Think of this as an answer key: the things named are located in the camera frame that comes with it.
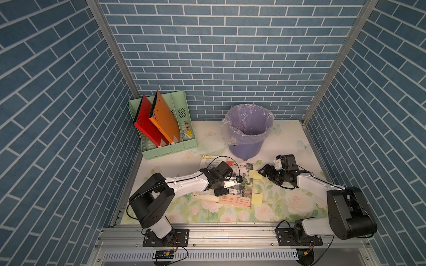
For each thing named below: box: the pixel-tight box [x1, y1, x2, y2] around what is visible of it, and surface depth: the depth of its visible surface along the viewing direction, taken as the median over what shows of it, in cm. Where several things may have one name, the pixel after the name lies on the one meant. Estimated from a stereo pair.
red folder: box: [133, 94, 170, 148], surface depth 86 cm
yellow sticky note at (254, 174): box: [249, 169, 263, 181], surface depth 96 cm
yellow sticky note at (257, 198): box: [251, 192, 263, 205], surface depth 86 cm
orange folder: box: [149, 89, 181, 144], surface depth 103 cm
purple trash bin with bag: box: [220, 103, 275, 162], surface depth 94 cm
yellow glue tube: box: [184, 120, 192, 136], surface depth 118 cm
